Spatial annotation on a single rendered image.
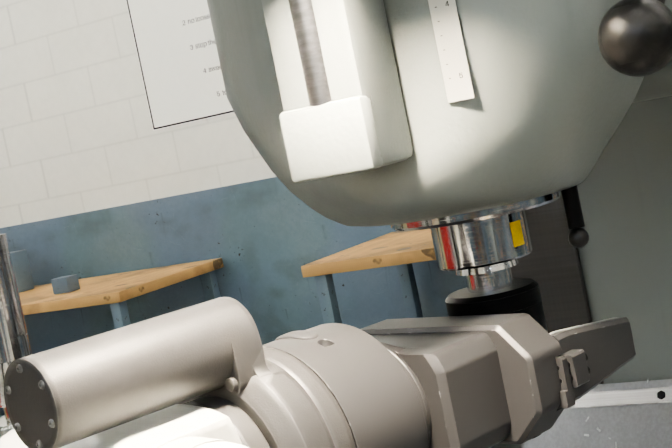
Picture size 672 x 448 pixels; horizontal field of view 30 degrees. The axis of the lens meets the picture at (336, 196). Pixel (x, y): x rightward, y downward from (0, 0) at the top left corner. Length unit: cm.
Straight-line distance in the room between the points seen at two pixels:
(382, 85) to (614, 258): 51
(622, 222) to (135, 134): 524
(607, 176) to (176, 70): 504
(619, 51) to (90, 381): 22
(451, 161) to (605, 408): 52
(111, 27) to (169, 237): 105
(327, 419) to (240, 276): 540
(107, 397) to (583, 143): 25
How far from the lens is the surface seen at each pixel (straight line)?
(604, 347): 60
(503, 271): 62
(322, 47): 51
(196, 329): 48
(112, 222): 630
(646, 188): 99
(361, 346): 53
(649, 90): 70
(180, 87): 595
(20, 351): 78
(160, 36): 600
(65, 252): 653
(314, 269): 470
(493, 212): 58
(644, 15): 47
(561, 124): 54
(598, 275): 101
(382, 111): 51
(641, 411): 101
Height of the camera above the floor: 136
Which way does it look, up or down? 3 degrees down
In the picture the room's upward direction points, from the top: 12 degrees counter-clockwise
